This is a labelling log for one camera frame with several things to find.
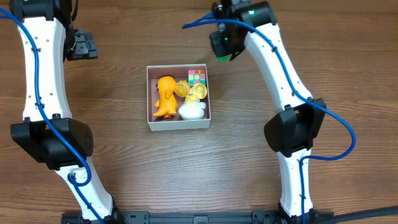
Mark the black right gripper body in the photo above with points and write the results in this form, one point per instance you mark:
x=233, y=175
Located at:
x=221, y=45

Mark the white plush duck toy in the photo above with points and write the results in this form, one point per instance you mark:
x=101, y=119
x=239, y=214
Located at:
x=193, y=108

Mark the green round disc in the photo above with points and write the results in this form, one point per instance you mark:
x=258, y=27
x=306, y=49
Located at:
x=222, y=59

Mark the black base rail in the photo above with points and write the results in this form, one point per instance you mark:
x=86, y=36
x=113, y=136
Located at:
x=144, y=217

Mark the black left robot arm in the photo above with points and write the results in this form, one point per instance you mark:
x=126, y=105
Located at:
x=48, y=132

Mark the white box pink interior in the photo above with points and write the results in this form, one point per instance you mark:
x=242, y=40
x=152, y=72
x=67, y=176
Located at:
x=178, y=72

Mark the yellow round disc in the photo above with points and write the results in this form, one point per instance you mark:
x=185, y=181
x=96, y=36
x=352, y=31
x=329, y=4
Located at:
x=182, y=88

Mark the multicolour puzzle cube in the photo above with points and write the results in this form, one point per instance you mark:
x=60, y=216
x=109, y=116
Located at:
x=196, y=76

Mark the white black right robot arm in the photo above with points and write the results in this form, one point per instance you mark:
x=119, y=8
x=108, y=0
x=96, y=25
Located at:
x=243, y=25

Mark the orange dinosaur figure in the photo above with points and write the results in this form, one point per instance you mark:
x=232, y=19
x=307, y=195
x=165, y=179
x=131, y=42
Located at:
x=166, y=104

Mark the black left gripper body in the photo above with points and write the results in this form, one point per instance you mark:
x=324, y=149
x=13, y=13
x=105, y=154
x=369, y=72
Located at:
x=83, y=46

